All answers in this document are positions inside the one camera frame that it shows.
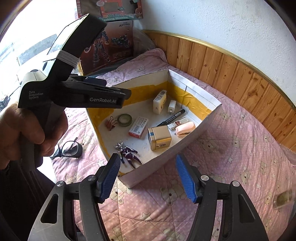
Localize washing machine toy box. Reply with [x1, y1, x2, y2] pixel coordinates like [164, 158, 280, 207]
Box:
[76, 0, 143, 22]

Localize white charger plug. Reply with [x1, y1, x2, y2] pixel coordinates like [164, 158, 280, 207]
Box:
[168, 100, 177, 114]

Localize clear glass jar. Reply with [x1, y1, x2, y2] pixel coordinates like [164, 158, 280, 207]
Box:
[273, 189, 295, 209]

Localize black eyeglasses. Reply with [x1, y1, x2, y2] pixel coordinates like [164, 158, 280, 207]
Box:
[50, 137, 83, 160]

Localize white barcode carton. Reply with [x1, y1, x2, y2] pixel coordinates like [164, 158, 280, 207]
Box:
[153, 90, 167, 114]

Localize black marker pen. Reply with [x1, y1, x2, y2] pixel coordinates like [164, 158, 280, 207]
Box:
[157, 109, 186, 127]

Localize purple silver action figure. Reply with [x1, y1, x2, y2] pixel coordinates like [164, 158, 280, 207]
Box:
[114, 141, 142, 169]

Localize robot toy box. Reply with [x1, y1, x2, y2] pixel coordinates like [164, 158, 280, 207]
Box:
[80, 20, 133, 75]

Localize green tape roll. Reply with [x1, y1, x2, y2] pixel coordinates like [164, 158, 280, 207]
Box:
[117, 113, 132, 127]

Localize left hand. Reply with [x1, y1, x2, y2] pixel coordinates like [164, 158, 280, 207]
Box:
[1, 103, 68, 170]

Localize copper binder clip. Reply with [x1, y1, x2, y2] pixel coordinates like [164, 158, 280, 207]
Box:
[105, 116, 117, 131]

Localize red white small box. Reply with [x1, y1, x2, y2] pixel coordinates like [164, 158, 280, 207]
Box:
[128, 116, 149, 138]

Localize pink bear quilt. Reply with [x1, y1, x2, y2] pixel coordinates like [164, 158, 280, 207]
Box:
[52, 48, 296, 241]

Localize pink stapler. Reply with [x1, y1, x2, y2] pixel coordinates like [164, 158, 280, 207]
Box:
[175, 121, 196, 136]

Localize white cardboard box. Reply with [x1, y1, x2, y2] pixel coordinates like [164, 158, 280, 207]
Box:
[87, 70, 222, 188]

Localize gold and white box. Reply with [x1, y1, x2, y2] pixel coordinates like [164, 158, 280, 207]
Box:
[147, 126, 171, 151]

